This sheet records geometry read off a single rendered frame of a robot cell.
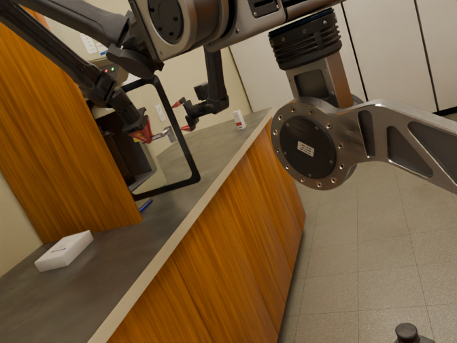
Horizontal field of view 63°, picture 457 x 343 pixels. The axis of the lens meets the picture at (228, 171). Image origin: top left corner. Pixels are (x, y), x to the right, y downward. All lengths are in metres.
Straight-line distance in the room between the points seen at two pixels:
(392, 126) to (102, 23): 0.56
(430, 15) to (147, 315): 3.75
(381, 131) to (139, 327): 0.74
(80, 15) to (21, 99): 0.68
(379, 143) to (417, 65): 3.60
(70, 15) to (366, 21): 3.58
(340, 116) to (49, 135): 1.02
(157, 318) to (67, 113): 0.71
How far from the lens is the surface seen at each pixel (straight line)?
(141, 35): 0.70
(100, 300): 1.00
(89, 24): 0.82
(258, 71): 4.33
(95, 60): 1.40
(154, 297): 1.10
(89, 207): 1.46
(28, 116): 1.45
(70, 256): 1.34
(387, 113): 0.65
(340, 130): 0.71
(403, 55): 4.23
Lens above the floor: 1.36
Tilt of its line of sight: 16 degrees down
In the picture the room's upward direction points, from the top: 22 degrees counter-clockwise
